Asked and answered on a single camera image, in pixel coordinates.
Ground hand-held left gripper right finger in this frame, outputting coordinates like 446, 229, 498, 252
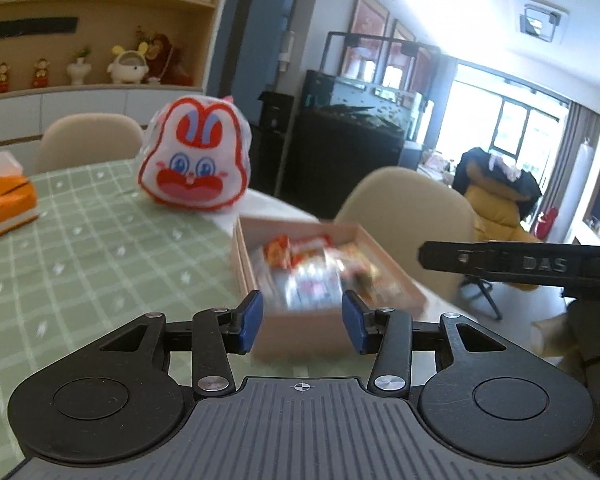
341, 290, 511, 398

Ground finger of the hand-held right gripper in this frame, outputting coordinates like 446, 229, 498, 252
417, 241, 501, 277

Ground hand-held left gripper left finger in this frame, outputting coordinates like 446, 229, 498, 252
97, 290, 265, 398

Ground pink cardboard box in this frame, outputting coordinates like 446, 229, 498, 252
231, 215, 427, 361

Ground blue cube candy packet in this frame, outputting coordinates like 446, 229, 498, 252
275, 260, 345, 313

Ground red white rice cracker packet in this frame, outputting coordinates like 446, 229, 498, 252
262, 234, 333, 273

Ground beige dining chair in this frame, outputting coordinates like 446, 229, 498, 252
334, 166, 479, 311
34, 113, 145, 174

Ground yellow armchair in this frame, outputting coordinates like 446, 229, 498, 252
462, 147, 543, 291

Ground dark jacket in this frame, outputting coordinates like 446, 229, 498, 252
452, 147, 543, 206

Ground beige curtain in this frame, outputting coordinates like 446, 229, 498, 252
557, 102, 600, 241

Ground balcony glass window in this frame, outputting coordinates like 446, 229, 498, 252
447, 60, 573, 181

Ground black fish tank cabinet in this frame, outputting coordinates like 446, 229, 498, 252
292, 69, 423, 206

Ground green checked tablecloth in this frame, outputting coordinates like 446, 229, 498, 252
0, 159, 311, 480

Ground red white rabbit face bag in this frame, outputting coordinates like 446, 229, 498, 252
137, 91, 253, 213

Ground square ceiling vent fixture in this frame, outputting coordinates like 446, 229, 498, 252
511, 0, 570, 43

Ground orange tissue box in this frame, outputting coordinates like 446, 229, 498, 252
0, 151, 40, 245

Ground white sideboard cabinet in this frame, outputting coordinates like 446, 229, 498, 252
0, 82, 206, 161

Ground brown monkey plush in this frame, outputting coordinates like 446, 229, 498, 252
137, 27, 196, 86

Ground white rabbit figurine yellow ears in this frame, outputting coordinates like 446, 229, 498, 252
105, 42, 148, 86

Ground grey blue door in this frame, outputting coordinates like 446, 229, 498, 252
240, 0, 301, 126

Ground white vase with plant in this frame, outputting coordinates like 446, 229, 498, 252
66, 47, 92, 86

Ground wooden shelf unit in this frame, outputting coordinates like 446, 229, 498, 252
0, 0, 236, 98

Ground black metal frame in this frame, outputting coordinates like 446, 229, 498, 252
324, 31, 442, 143

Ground red framed wall picture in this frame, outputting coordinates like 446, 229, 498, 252
389, 19, 417, 86
349, 0, 391, 78

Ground white wall dispenser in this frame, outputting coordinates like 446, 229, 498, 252
279, 30, 297, 76

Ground black wall plaque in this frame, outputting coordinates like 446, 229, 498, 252
0, 16, 79, 40

